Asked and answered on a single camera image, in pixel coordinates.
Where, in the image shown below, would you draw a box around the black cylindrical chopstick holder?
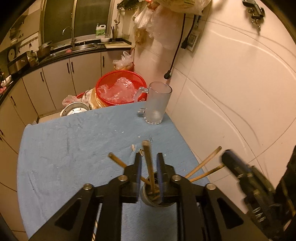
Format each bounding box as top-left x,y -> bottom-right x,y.
140,171 -> 179,208

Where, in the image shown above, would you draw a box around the red mesh basket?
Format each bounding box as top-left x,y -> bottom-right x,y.
95,70 -> 147,108

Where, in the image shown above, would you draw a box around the metal wall clamp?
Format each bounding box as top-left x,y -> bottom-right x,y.
242,0 -> 265,29

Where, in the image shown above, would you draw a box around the clear plastic bag in basket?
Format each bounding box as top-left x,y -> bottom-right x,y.
98,77 -> 137,104

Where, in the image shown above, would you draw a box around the round kitchen scale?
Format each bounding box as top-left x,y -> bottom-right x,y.
6,46 -> 16,62

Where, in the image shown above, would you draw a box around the black power cable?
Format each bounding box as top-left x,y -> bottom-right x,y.
163,13 -> 187,80

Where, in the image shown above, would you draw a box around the steel kitchen faucet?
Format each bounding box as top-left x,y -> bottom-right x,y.
62,26 -> 76,49

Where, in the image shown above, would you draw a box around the yellow plastic tub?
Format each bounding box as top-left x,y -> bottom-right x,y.
89,88 -> 110,110

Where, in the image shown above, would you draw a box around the pair of white dishes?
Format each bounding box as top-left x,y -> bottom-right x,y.
0,75 -> 12,88

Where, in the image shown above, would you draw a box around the green detergent bottle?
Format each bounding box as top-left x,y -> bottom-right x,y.
95,23 -> 106,39

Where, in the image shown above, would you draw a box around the bunch of wooden chopsticks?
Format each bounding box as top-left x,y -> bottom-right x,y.
108,146 -> 226,202

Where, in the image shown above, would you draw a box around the wall hook rack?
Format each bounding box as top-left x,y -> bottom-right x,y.
117,0 -> 139,11

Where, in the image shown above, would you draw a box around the blue towel table cover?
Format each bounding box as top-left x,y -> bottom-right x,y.
17,102 -> 210,241

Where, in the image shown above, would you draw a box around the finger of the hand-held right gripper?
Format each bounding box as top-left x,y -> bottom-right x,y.
221,149 -> 252,178

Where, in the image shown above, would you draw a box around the wall socket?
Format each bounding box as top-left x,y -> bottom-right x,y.
186,32 -> 199,52

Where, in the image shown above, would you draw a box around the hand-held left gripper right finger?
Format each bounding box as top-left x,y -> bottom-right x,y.
157,152 -> 269,241

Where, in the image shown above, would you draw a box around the steel sink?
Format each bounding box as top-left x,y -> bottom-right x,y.
49,43 -> 98,56

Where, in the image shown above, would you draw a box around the brown pot with steel lid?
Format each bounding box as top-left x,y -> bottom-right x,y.
37,41 -> 53,59

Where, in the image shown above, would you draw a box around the beige base cabinets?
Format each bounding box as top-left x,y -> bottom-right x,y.
0,49 -> 135,232

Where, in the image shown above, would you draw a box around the pale cutting board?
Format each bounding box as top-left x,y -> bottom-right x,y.
104,43 -> 132,49

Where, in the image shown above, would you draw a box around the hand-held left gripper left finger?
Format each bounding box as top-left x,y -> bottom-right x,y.
28,152 -> 142,241

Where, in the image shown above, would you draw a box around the single bamboo chopstick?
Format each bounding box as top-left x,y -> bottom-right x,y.
142,140 -> 156,192

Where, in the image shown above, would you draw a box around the round metal pan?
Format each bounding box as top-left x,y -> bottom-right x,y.
60,102 -> 90,117

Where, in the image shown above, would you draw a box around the dark kitchen window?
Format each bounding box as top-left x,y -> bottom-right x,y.
40,0 -> 114,46

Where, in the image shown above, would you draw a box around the hanging plastic bags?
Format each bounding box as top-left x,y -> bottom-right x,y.
132,0 -> 212,49

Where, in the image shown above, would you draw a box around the crumpled white plastic bag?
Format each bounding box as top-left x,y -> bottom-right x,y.
112,51 -> 135,71

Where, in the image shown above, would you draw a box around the frosted glass mug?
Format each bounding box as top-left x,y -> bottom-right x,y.
137,81 -> 173,125

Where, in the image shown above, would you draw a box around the black kitchen countertop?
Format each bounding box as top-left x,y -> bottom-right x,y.
0,39 -> 133,106

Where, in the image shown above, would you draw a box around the silver box appliance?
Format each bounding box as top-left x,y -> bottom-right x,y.
7,52 -> 28,74

